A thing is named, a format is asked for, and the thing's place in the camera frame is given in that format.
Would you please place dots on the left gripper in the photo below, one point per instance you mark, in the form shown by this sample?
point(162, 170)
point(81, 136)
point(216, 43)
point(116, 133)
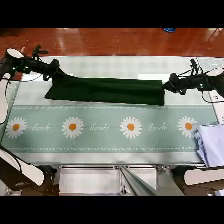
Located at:
point(53, 67)

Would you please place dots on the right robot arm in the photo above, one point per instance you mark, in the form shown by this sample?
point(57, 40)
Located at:
point(208, 81)

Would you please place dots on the dark green garment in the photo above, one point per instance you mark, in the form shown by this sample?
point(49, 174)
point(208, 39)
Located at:
point(106, 90)

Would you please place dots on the light blue garment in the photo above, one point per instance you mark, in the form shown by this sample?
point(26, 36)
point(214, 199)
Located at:
point(211, 143)

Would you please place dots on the silver frame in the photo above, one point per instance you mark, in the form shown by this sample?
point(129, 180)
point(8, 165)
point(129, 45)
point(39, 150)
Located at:
point(140, 185)

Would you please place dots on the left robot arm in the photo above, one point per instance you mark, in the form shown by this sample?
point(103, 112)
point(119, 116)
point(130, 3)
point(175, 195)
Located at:
point(28, 64)

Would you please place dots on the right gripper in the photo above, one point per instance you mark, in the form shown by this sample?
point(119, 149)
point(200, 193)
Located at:
point(173, 84)

